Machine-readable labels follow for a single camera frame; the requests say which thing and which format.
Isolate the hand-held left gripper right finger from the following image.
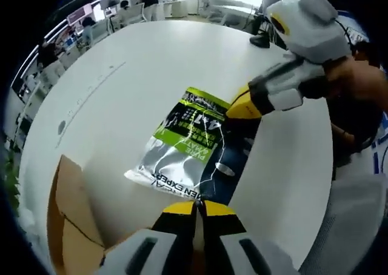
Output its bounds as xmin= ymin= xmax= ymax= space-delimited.
xmin=198 ymin=199 xmax=301 ymax=275

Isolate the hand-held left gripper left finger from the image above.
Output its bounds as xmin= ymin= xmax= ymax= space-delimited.
xmin=92 ymin=200 xmax=198 ymax=275

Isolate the brown cardboard shoe box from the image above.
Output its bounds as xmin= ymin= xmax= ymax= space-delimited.
xmin=47 ymin=154 xmax=152 ymax=275

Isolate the green silver soft pouch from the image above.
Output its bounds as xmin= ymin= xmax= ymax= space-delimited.
xmin=124 ymin=87 xmax=262 ymax=206

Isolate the person's right hand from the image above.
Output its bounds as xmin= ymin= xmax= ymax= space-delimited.
xmin=323 ymin=55 xmax=385 ymax=106

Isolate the black computer mouse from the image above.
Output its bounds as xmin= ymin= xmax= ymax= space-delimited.
xmin=249 ymin=32 xmax=271 ymax=48

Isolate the potted green plant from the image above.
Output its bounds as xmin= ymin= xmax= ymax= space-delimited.
xmin=2 ymin=129 xmax=22 ymax=218

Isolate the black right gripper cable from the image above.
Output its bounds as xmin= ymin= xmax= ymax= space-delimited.
xmin=335 ymin=17 xmax=356 ymax=55

